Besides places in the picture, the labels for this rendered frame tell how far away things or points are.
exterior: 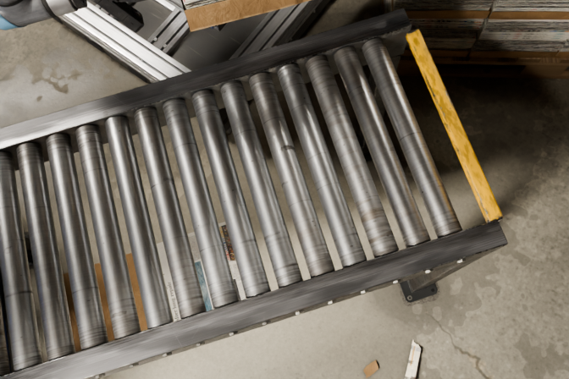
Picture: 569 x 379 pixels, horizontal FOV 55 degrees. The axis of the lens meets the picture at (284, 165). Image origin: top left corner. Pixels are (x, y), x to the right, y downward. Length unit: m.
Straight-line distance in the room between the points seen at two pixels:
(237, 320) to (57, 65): 1.54
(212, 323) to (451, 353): 1.01
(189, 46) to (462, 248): 1.22
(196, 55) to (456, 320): 1.23
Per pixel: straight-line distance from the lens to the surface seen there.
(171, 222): 1.10
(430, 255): 1.07
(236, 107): 1.15
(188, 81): 1.20
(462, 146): 1.12
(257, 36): 1.90
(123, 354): 1.10
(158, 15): 2.05
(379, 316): 1.85
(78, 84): 2.26
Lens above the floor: 1.84
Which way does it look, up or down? 71 degrees down
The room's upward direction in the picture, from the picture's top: 11 degrees counter-clockwise
